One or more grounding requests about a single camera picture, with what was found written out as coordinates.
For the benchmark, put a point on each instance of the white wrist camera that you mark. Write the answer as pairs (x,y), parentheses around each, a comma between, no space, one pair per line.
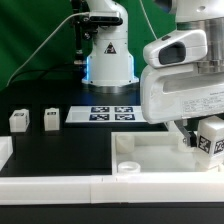
(175,48)

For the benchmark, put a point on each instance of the white U-shaped obstacle fence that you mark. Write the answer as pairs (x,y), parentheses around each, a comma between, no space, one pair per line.
(113,188)

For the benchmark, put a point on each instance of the white fiducial marker plate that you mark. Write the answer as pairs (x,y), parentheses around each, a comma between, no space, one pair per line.
(104,114)

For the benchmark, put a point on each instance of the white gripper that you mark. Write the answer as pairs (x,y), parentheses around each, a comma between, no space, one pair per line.
(180,92)

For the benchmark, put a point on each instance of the white square tabletop part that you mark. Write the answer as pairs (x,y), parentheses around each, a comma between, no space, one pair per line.
(157,152)

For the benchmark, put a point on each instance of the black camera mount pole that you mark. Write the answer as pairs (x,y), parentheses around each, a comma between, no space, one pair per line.
(83,28)

